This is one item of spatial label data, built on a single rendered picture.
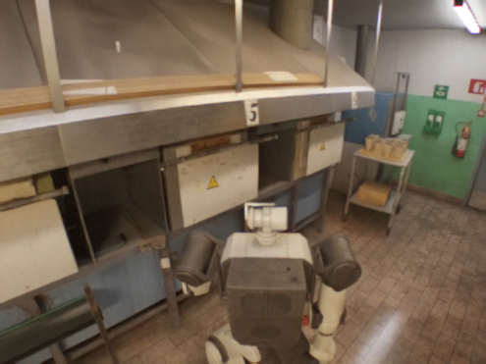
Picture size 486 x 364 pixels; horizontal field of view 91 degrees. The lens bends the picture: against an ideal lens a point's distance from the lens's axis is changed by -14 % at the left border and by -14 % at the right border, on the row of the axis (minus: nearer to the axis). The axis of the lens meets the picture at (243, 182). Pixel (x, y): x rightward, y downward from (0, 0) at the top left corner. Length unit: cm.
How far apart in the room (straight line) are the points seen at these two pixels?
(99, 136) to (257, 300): 79
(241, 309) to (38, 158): 81
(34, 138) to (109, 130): 26
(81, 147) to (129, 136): 18
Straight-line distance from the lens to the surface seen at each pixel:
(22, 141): 108
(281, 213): 79
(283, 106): 171
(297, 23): 268
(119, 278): 185
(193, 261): 83
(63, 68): 135
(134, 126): 115
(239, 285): 71
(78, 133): 110
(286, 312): 75
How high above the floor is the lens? 180
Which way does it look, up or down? 23 degrees down
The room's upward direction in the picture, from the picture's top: straight up
